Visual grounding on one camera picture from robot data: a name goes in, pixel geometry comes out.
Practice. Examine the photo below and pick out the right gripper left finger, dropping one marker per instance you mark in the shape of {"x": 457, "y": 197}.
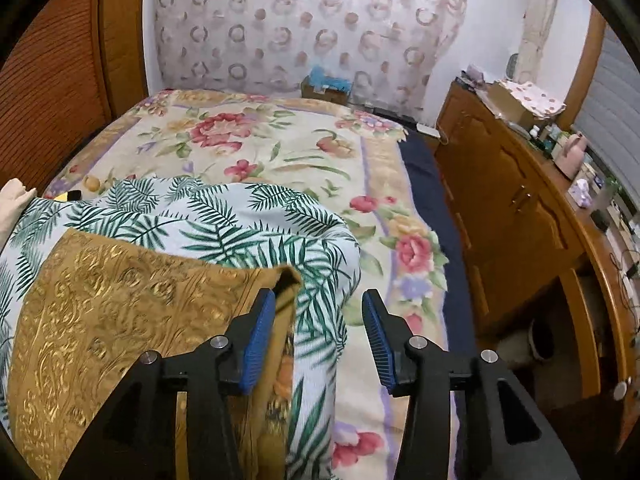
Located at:
{"x": 133, "y": 435}

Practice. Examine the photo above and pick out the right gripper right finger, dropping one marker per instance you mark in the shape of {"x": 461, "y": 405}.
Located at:
{"x": 505, "y": 435}

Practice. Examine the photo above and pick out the golden brown patterned garment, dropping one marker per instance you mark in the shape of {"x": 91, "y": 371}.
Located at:
{"x": 96, "y": 304}

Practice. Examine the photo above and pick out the navy blue mattress sheet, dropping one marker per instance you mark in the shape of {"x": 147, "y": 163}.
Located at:
{"x": 430, "y": 200}

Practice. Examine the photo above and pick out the long wooden sideboard cabinet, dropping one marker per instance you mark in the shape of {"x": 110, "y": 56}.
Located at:
{"x": 536, "y": 262}

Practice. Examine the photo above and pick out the palm leaf print sheet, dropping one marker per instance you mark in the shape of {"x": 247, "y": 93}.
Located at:
{"x": 143, "y": 212}

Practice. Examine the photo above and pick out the purple tissue pack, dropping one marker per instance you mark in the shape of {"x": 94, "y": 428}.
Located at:
{"x": 580, "y": 192}

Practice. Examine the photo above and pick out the cream pillow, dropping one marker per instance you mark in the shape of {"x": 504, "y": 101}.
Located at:
{"x": 14, "y": 198}

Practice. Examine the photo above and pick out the pink kettle jug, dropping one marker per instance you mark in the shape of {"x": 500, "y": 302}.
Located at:
{"x": 571, "y": 155}

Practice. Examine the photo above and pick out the floral bed blanket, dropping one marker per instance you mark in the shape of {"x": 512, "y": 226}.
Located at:
{"x": 304, "y": 162}

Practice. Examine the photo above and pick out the grey window roller blind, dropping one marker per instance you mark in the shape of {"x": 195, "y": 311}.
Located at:
{"x": 609, "y": 116}

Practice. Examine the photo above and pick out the cardboard box with cloth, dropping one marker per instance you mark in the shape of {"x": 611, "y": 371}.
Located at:
{"x": 524, "y": 104}

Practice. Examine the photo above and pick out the wooden louvered wardrobe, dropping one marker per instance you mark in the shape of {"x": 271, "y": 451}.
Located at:
{"x": 69, "y": 68}

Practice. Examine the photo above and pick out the blue tissue box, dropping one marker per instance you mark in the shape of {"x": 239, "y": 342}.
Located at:
{"x": 318, "y": 85}

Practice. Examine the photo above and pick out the circle pattern sheer curtain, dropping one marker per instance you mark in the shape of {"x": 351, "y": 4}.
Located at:
{"x": 385, "y": 49}

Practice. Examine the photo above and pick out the beige tied side curtain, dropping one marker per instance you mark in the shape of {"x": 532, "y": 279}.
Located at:
{"x": 538, "y": 18}

